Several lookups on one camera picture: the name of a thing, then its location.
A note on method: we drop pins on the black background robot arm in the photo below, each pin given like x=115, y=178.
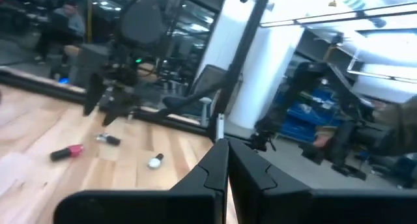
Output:
x=306, y=74

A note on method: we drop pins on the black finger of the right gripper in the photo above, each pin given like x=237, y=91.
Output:
x=115, y=111
x=94, y=93

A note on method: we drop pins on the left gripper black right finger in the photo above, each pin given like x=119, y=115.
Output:
x=277, y=204

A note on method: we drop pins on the magenta nail polish bottle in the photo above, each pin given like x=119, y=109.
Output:
x=75, y=150

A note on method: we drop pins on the blue storage bins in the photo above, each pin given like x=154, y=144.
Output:
x=303, y=113

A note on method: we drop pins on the grey office chair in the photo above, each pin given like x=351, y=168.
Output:
x=208, y=80

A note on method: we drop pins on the person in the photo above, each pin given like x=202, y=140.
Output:
x=70, y=20

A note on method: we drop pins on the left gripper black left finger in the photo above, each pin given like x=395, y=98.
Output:
x=195, y=204

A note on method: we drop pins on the white nail polish bottle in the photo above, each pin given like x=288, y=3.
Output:
x=153, y=163

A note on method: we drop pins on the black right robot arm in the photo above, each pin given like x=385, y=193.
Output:
x=140, y=22

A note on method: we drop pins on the silver nail polish bottle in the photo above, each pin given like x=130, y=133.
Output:
x=112, y=140

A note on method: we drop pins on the white building column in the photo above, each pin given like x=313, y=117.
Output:
x=270, y=80

